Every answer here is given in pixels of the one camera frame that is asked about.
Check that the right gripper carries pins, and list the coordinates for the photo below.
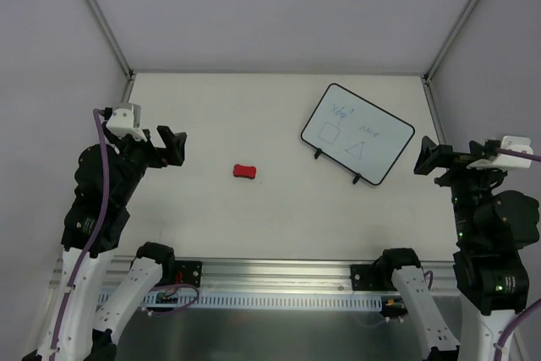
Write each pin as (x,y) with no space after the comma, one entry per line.
(446,162)

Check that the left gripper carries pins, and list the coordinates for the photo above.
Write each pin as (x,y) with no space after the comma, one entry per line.
(154,151)

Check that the small black-framed whiteboard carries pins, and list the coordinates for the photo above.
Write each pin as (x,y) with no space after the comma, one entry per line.
(353,132)

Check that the red whiteboard eraser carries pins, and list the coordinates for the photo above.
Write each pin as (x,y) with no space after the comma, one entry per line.
(243,171)

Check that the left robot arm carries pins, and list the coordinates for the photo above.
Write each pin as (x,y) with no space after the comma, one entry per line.
(106,178)

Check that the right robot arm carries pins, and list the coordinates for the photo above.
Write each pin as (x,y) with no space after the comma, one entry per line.
(491,229)

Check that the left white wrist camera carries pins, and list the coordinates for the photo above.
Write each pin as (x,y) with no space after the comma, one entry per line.
(125,121)

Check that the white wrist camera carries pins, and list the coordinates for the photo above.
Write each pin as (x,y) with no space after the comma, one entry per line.
(508,153)
(125,121)

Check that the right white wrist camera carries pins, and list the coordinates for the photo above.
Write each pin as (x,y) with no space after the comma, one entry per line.
(508,153)

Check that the wire whiteboard stand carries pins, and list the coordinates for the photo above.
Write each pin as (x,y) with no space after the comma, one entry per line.
(338,164)

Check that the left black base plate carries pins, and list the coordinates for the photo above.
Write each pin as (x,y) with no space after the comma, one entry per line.
(188,272)

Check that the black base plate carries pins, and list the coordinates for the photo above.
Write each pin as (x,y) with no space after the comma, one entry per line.
(188,272)
(364,277)

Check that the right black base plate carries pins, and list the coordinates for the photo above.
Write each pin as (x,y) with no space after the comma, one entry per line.
(364,277)

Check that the aluminium mounting rail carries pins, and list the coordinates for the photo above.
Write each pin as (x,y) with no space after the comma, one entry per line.
(281,276)

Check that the white slotted cable duct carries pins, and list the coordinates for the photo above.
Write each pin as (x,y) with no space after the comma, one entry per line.
(281,301)

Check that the right aluminium frame post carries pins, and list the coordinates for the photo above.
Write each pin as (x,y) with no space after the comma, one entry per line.
(451,38)

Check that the aluminium frame post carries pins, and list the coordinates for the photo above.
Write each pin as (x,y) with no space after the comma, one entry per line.
(451,38)
(106,30)

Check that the left aluminium frame post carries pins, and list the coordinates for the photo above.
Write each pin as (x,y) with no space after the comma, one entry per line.
(106,30)

